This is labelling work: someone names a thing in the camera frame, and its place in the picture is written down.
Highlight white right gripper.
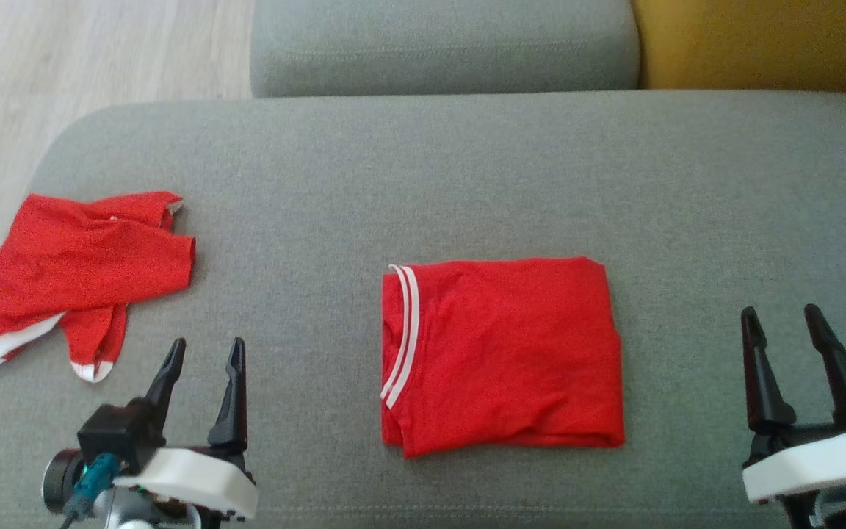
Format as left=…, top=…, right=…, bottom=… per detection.
left=740, top=303, right=846, bottom=504

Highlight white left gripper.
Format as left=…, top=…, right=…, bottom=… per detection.
left=113, top=337, right=259, bottom=521

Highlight red shorts with white trim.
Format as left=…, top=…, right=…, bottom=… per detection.
left=0, top=191, right=197, bottom=384

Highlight red white jersey shirt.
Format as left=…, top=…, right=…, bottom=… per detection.
left=380, top=256, right=626, bottom=459

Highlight grey fabric sofa seat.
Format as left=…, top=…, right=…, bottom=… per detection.
left=0, top=90, right=846, bottom=529

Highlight large yellow sofa cushion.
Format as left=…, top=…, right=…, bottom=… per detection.
left=630, top=0, right=846, bottom=95

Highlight grey sofa back cushion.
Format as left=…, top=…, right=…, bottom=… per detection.
left=250, top=0, right=641, bottom=99

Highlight black cable with blue plug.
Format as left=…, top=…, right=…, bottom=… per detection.
left=59, top=453, right=121, bottom=529

